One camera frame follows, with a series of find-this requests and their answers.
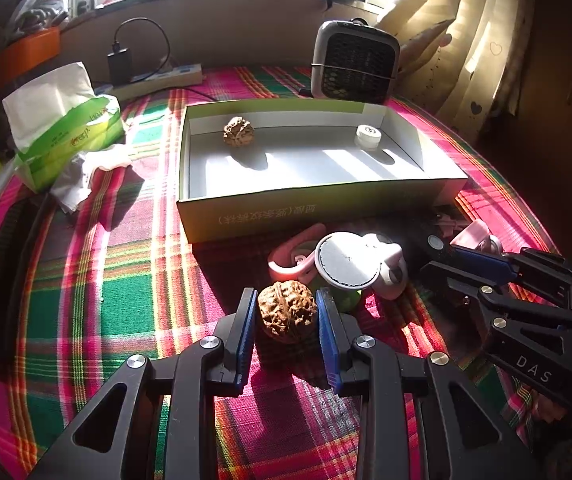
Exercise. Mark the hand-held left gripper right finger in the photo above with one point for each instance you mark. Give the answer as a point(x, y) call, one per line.
point(327, 340)

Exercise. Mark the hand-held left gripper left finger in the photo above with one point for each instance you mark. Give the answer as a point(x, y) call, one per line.
point(247, 330)

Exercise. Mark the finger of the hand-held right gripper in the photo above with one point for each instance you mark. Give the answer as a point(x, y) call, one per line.
point(461, 282)
point(483, 261)

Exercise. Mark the pink handheld fan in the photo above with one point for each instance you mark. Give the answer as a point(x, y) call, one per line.
point(481, 237)

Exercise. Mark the brown walnut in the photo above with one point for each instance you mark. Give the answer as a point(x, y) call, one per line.
point(287, 317)
point(238, 131)

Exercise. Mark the pink plastic clip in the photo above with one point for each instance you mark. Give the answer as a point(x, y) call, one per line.
point(286, 270)

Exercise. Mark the green jar with grey lid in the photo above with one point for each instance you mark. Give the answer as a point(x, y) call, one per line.
point(346, 262)

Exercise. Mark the cardboard box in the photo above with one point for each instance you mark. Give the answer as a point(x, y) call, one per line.
point(316, 210)

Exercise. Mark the white round disc with knob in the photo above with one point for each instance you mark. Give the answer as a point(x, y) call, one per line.
point(392, 267)

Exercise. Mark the plaid blanket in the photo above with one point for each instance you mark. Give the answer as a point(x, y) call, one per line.
point(116, 285)

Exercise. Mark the white ribbed knob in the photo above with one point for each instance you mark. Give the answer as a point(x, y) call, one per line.
point(367, 136)

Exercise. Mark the crumpled white tissue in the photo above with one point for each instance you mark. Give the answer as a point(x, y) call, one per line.
point(81, 180)

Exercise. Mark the cream heart-print curtain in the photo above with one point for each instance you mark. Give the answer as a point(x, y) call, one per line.
point(471, 35)

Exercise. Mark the grey portable heater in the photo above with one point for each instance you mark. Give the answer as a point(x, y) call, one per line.
point(353, 62)

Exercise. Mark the black mesh object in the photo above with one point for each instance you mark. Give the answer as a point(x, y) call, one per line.
point(11, 260)

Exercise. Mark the white power strip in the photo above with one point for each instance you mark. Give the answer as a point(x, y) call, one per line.
point(166, 77)

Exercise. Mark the green tissue pack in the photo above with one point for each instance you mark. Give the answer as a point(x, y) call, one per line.
point(66, 125)

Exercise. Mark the black power bank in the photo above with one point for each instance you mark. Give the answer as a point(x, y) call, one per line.
point(120, 66)

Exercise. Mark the orange box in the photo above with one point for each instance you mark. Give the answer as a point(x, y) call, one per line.
point(21, 52)

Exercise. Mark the clear plastic bag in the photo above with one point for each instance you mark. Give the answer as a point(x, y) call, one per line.
point(41, 5)

